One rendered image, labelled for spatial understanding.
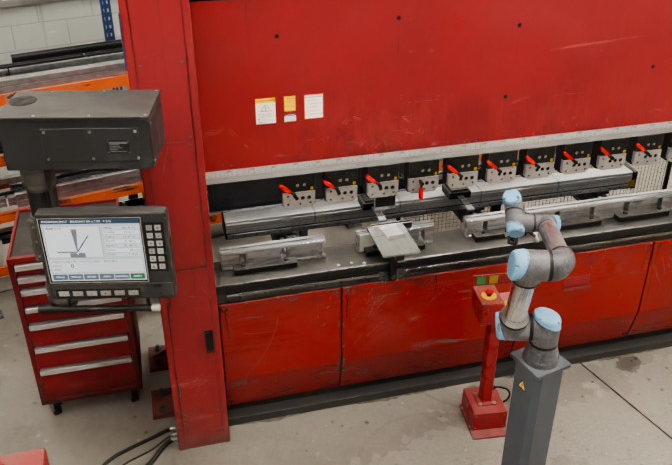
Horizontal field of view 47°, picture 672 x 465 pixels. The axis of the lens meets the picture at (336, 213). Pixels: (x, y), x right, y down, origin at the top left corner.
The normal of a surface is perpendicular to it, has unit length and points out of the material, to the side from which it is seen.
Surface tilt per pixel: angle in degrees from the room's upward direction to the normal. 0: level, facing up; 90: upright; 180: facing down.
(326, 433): 0
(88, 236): 90
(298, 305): 90
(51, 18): 90
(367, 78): 90
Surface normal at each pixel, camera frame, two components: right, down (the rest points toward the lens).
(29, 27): 0.47, 0.43
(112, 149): 0.04, 0.49
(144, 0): 0.25, 0.48
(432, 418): 0.00, -0.87
